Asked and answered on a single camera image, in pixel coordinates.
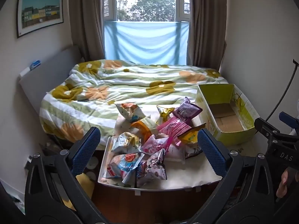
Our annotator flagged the yellow cloth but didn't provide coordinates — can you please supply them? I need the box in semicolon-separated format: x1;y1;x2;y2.
76;174;95;197

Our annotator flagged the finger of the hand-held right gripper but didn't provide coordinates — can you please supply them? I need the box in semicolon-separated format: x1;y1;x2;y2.
254;117;281;145
279;112;299;134

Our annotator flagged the brown curtain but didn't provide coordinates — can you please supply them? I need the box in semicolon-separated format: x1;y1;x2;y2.
69;0;117;62
187;0;227;71

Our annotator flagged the pile of snack bags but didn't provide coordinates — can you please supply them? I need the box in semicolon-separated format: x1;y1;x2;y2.
98;121;223;195

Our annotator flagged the yellow dark snack packet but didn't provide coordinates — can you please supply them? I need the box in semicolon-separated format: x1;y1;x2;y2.
178;124;206;145

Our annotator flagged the person's right hand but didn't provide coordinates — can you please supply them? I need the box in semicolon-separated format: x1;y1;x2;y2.
276;169;292;198

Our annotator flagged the white orange snack packet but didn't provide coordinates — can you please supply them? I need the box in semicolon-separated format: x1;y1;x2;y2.
115;103;151;123

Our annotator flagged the grey bed headboard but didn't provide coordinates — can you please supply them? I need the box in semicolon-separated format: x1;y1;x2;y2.
19;45;82;122

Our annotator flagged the floral striped blanket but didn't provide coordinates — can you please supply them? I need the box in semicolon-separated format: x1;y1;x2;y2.
39;60;228;145

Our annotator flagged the light blue window cloth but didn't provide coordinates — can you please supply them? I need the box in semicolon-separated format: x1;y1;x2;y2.
104;21;189;65

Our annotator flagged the yellow-green cardboard box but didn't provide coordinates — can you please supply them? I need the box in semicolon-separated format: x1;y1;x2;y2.
195;83;261;145

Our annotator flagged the white framed window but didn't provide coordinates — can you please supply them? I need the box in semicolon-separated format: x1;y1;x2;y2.
103;0;191;22

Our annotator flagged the framed wall picture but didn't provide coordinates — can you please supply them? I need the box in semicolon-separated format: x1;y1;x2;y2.
17;0;64;38

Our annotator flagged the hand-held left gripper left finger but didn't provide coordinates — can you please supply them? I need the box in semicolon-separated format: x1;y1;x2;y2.
24;126;104;224

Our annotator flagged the pink white snack packet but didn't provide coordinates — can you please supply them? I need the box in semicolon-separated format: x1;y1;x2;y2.
141;136;172;155

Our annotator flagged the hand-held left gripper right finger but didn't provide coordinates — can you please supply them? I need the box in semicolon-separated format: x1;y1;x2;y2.
197;128;275;224

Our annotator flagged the cartoon print snack packet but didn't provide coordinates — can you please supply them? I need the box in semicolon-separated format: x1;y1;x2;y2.
137;148;169;188

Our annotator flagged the gold snack packet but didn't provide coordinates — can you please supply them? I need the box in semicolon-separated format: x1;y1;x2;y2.
156;105;175;125

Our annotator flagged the black cable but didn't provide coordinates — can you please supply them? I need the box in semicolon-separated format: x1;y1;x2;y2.
266;59;299;122

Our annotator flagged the purple snack packet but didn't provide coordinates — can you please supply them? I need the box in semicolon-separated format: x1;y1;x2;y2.
173;97;203;126

